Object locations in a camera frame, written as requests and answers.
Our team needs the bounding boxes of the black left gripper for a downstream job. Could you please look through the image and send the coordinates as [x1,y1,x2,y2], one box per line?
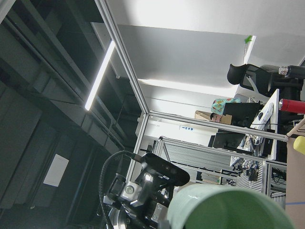
[103,172,176,229]

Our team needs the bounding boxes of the green cup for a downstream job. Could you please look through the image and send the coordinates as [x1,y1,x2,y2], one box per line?
[167,184,295,229]

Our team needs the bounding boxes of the yellow cup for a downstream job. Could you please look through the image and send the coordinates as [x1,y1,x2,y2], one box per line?
[293,136,305,155]

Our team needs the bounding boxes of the black office chair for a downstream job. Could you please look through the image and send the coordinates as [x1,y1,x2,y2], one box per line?
[227,64,304,101]

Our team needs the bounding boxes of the red bottle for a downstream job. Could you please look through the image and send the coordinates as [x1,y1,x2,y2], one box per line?
[279,99,305,114]

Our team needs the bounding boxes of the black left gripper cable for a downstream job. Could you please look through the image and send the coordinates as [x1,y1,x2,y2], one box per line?
[97,150,143,229]

